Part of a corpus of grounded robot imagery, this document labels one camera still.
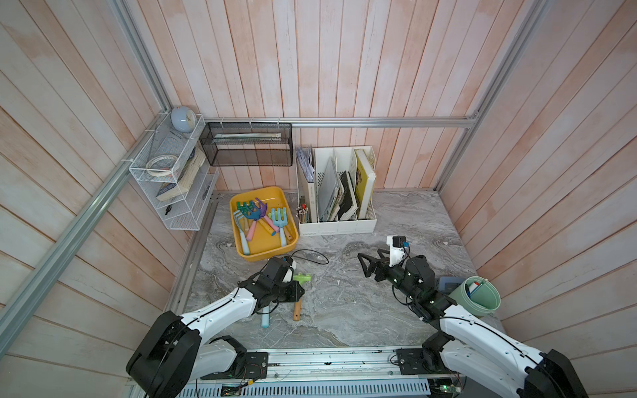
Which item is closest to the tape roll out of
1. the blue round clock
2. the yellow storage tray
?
the blue round clock

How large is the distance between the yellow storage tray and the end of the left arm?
221mm

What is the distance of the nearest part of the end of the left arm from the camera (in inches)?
24.5

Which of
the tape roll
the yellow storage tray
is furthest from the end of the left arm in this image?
the tape roll

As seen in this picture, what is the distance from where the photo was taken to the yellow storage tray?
99 cm
